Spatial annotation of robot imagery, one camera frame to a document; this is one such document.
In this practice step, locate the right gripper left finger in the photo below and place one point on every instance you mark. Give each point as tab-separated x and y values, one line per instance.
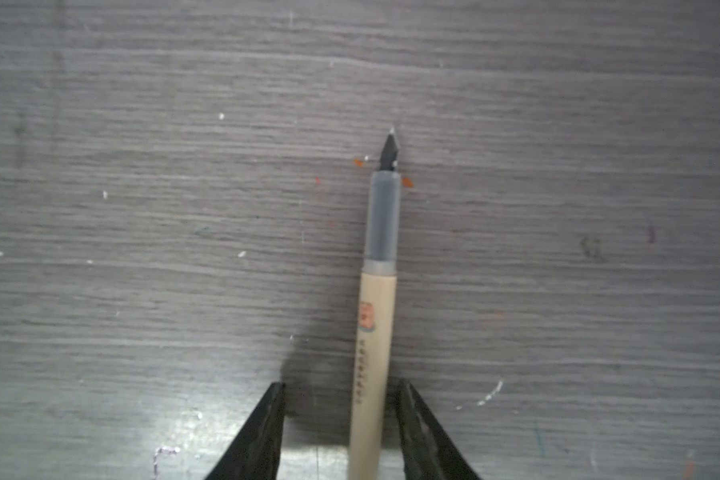
255	452

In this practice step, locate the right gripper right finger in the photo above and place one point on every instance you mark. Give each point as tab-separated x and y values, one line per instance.
428	452

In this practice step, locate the green pen beige body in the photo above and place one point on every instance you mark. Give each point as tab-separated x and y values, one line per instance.
375	315

